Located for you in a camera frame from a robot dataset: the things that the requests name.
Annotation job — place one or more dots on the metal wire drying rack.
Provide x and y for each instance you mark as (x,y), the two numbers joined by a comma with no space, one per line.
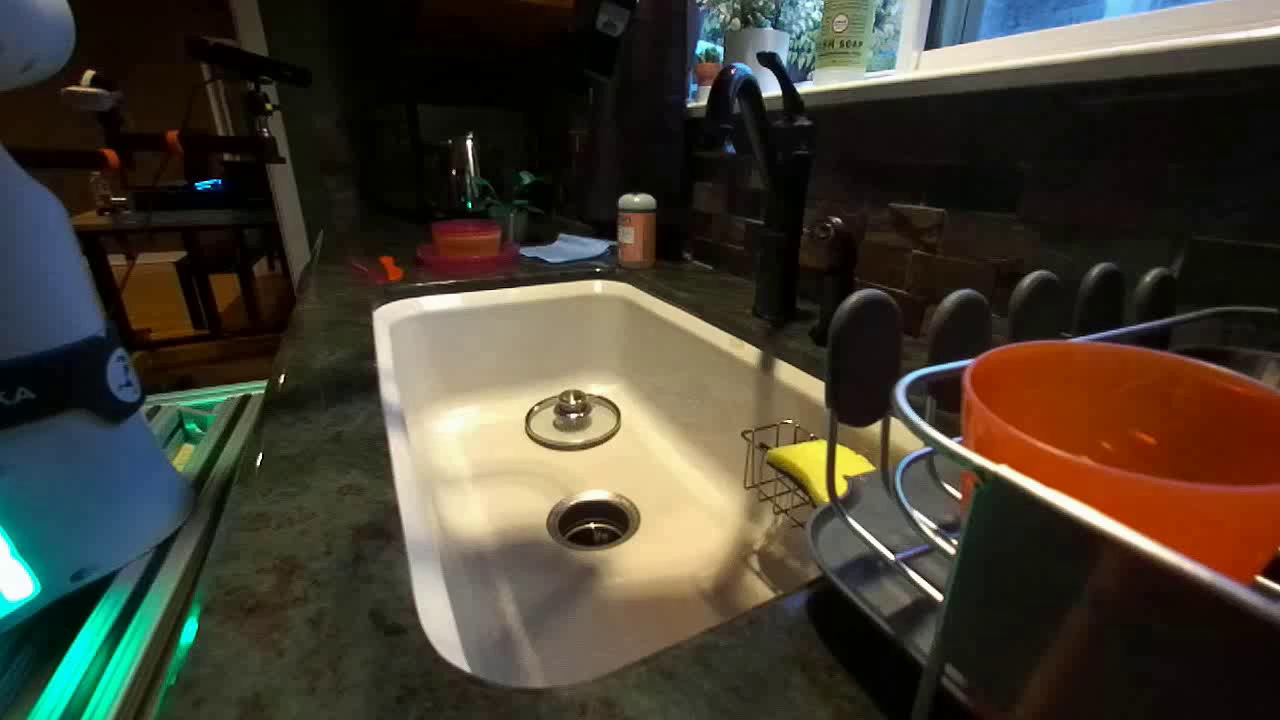
(1058,610)

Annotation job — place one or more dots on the yellow sponge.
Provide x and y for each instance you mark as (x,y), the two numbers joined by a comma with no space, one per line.
(817,468)

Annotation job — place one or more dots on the red plastic bowl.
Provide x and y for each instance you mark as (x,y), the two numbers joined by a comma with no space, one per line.
(466,248)

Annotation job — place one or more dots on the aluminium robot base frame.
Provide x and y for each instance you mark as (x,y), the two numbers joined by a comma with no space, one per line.
(106,651)

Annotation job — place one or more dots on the wire sponge caddy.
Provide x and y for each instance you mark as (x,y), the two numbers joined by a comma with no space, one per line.
(762,482)

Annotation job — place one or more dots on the orange plastic cup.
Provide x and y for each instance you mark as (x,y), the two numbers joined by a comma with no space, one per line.
(1170,446)

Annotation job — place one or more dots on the dark bronze faucet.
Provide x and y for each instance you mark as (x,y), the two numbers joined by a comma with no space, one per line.
(780,150)

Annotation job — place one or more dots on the white potted plant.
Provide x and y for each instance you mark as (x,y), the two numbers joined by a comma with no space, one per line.
(740,30)

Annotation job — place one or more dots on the green dish soap bottle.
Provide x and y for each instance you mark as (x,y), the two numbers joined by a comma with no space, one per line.
(845,34)

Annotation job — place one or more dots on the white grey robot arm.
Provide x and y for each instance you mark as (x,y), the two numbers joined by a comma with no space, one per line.
(81,477)

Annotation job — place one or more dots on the white kitchen sink basin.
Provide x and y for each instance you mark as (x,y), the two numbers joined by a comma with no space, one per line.
(492,592)

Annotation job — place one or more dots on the glass pot lid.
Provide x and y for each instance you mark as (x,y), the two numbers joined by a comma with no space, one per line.
(575,421)

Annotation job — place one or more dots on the blue dish cloth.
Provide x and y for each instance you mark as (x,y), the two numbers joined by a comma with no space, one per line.
(565,248)

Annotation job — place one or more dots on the metal sink drain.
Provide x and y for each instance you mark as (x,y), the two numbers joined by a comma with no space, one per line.
(593,520)

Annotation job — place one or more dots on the soap pump bottle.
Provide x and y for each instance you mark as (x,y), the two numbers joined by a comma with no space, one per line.
(636,228)

